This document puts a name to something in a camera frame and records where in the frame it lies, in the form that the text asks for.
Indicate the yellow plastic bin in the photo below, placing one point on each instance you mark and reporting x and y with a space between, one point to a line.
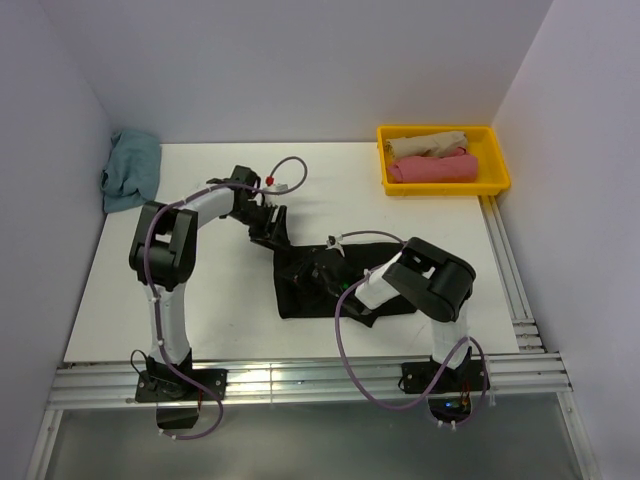
492 179

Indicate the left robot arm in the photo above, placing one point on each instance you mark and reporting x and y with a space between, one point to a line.
164 248

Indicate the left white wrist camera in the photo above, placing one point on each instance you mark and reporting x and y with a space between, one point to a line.
272 188

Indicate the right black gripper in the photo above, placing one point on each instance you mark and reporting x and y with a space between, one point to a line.
302 270

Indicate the blue crumpled t-shirt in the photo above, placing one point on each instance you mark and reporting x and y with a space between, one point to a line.
131 175

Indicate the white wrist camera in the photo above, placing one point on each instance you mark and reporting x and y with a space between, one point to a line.
335 242
272 188

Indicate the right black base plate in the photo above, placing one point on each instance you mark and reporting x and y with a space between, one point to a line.
416 377

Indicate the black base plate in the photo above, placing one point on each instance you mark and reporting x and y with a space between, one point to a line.
416 377
158 384

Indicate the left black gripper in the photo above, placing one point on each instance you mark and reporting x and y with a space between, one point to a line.
273 233

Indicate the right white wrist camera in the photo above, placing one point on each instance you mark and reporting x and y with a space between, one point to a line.
335 242

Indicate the black t-shirt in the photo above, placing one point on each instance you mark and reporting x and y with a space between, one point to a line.
292 305

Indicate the pink rolled t-shirt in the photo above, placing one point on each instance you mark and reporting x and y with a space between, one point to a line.
417 169

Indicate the beige rolled t-shirt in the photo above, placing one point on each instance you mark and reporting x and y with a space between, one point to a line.
435 145

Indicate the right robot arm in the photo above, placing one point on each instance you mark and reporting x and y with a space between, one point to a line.
368 281

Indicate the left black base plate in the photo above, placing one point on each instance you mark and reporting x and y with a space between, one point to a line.
158 384

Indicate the aluminium mounting rail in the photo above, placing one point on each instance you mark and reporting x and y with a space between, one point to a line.
113 385

